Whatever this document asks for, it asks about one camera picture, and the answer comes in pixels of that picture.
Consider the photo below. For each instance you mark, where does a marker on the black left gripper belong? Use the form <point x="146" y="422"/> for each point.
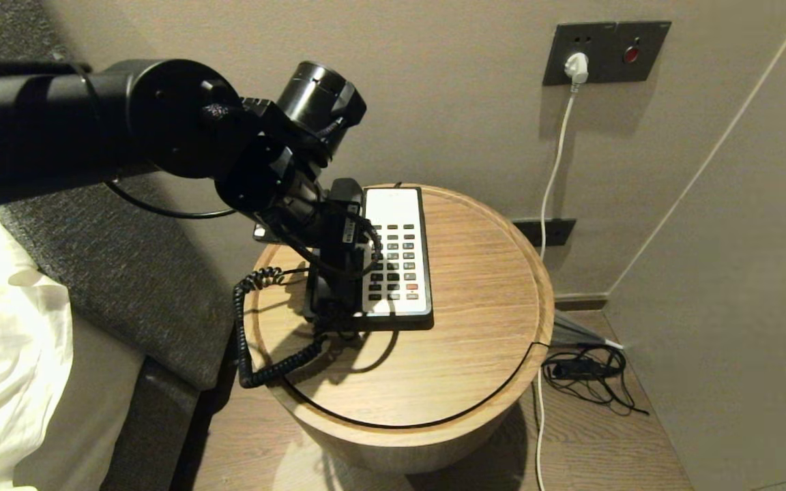
<point x="335" y="252"/>

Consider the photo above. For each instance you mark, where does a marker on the black telephone handset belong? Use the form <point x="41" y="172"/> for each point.
<point x="346" y="191"/>

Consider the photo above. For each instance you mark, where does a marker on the black and white telephone base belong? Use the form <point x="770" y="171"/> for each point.
<point x="400" y="204"/>

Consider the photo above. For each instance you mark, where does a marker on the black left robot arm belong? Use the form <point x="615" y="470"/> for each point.
<point x="161" y="116"/>

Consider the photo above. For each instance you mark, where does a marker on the round wooden side table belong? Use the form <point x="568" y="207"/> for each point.
<point x="461" y="327"/>

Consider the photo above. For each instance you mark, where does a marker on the grey upholstered headboard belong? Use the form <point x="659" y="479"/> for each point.
<point x="127" y="286"/>

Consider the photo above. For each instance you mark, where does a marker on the dark grey bed base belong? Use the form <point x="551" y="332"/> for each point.
<point x="154" y="423"/>

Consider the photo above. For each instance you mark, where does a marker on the transparent folded umbrella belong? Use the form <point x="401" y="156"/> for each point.
<point x="570" y="334"/>

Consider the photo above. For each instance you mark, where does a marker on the wooden skirting board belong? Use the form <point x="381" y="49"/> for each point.
<point x="580" y="303"/>

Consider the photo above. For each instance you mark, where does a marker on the beige bed mattress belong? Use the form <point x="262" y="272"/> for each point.
<point x="93" y="395"/>

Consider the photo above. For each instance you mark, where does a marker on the white power plug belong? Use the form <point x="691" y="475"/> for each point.
<point x="576" y="65"/>

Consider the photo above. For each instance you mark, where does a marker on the white pillow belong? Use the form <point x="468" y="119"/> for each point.
<point x="4" y="354"/>

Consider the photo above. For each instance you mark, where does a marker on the dark grey red button plate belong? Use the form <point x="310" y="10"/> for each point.
<point x="649" y="65"/>

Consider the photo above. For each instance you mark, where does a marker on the small dark wall socket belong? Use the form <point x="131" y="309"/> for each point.
<point x="560" y="232"/>

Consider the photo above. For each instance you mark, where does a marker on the dark grey wall outlet plate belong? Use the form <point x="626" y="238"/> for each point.
<point x="557" y="51"/>

